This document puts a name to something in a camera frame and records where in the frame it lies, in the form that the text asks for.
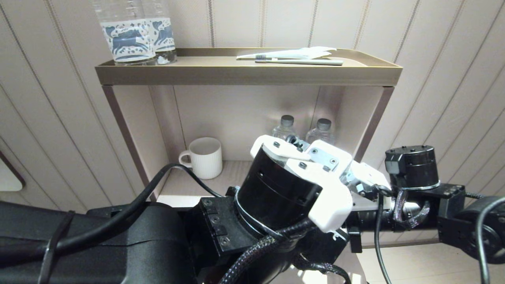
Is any black smooth arm cable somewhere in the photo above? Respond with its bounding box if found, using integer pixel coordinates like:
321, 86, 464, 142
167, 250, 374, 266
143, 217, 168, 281
0, 163, 223, 262

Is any beige wooden shelf cabinet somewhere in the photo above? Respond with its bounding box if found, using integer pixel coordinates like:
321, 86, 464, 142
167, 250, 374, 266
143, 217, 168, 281
103, 85, 395, 284

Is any small clear water bottle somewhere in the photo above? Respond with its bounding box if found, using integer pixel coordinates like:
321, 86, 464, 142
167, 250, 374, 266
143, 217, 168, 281
272, 115, 297, 142
306, 118, 336, 146

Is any grey-green toothbrush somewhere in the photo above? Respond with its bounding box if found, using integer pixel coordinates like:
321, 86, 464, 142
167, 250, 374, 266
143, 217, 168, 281
255, 55, 344, 66

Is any black braided cable sleeve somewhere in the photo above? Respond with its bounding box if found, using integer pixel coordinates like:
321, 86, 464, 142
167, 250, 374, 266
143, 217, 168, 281
219, 219, 352, 284

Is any white ribbed mug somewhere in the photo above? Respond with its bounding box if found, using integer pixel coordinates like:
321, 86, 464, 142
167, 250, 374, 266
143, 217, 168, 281
179, 137, 223, 180

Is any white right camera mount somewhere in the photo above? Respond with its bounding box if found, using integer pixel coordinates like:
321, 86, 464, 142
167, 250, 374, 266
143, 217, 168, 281
351, 192, 393, 211

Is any white paper wrapper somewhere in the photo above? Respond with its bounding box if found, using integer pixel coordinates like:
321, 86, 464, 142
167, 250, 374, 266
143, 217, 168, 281
237, 47, 337, 60

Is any white brown-edged wall panel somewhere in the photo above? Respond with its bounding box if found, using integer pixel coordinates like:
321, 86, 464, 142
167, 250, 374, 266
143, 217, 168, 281
0, 152, 26, 192

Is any large blue-label water bottle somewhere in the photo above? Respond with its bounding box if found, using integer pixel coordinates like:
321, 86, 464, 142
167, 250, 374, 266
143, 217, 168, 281
143, 0, 178, 64
94, 0, 158, 66

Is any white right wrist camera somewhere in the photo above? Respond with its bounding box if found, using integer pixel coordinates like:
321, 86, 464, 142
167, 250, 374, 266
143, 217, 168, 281
341, 160, 392, 198

